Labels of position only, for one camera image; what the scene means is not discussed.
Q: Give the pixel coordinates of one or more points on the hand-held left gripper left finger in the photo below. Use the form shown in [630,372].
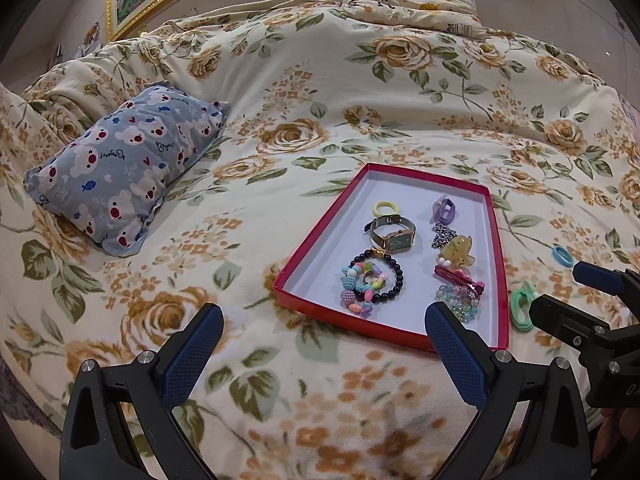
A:
[192,355]

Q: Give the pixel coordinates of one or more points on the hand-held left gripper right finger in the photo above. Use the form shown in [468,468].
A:
[457,355]

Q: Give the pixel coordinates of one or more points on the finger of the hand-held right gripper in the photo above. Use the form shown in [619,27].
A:
[560,317]
[595,275]

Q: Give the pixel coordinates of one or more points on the pink hair clip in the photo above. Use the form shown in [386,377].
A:
[450,274]

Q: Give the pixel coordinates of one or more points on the red shallow box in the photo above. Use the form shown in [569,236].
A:
[400,185]

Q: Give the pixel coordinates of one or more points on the person's right hand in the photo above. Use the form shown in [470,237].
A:
[612,435]

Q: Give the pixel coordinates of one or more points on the yellow hair claw clip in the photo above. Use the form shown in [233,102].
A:
[457,250]

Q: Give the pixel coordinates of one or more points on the gold square wristwatch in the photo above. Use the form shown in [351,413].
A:
[400,242]

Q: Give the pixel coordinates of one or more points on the pink heart print sheet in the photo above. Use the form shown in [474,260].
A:
[634,115]

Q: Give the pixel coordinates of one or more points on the purple patterned cloth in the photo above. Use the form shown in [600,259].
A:
[20,400]

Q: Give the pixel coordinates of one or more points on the blue bear print pillow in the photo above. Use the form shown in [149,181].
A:
[125,160]

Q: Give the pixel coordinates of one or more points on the floral cream blanket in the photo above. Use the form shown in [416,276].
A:
[300,85]

